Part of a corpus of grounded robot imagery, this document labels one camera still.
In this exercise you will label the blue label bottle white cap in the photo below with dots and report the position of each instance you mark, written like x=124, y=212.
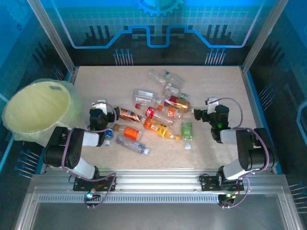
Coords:
x=109, y=134

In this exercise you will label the green label bottle white cap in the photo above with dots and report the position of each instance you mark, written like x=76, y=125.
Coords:
x=186, y=130

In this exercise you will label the orange label bottle brown cap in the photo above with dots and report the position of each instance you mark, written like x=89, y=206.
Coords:
x=130, y=132

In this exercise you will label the red gold label bottle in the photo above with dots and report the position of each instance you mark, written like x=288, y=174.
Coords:
x=177, y=103

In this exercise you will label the orange label clear bottle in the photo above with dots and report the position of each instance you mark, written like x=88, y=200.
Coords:
x=172, y=112

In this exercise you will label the clear water bottle blue label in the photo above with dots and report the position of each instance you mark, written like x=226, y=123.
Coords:
x=129, y=143

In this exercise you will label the clear bottle white label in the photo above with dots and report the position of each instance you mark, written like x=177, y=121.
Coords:
x=144, y=95

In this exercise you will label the small-label clear bottle green cap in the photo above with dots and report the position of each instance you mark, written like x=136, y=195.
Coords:
x=172, y=89

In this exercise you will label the red label cola bottle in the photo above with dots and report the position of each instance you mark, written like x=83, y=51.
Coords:
x=151, y=112

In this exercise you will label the orange juice bottle yellow label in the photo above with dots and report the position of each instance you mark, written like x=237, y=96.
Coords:
x=156, y=127

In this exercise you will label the crushed clear plastic bottle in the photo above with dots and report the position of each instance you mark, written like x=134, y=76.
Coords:
x=156, y=76

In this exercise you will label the pale yellow plastic bin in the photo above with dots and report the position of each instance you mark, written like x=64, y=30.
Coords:
x=36, y=107

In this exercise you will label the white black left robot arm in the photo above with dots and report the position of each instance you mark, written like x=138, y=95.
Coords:
x=72, y=155

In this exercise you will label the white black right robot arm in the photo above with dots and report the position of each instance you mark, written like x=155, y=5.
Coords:
x=249, y=153

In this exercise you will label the translucent yellow bin liner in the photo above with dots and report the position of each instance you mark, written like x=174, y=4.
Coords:
x=78, y=107

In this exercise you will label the small circuit board with LEDs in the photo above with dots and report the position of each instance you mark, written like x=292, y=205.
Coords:
x=226, y=198
x=91, y=195

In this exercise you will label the steel lower shelf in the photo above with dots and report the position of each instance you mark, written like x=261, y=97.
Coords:
x=156, y=215

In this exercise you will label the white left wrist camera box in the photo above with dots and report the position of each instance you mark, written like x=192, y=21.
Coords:
x=102, y=105

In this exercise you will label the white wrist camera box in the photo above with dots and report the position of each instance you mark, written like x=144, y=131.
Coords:
x=213, y=104
x=102, y=105

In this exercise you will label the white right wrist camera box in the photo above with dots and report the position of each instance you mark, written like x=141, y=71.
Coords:
x=213, y=104

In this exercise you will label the aluminium table side rail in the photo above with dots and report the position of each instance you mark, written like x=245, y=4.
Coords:
x=256, y=105

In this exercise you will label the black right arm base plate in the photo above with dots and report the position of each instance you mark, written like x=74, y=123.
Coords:
x=209, y=183

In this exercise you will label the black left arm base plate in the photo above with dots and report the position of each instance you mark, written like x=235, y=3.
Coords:
x=81, y=185

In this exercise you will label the aluminium mounting rail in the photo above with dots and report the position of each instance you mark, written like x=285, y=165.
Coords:
x=156, y=178

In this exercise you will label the aluminium frame post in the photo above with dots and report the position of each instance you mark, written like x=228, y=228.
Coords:
x=53, y=36
x=263, y=36

